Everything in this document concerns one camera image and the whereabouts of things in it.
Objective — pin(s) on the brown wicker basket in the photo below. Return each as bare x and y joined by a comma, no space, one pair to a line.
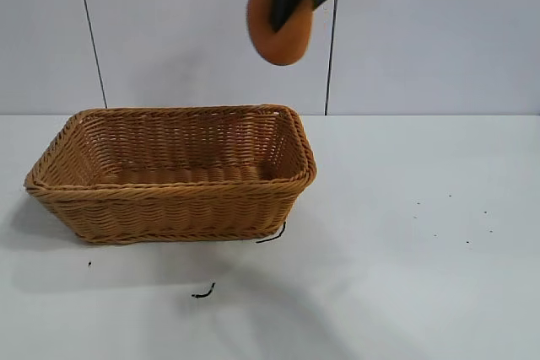
169,208

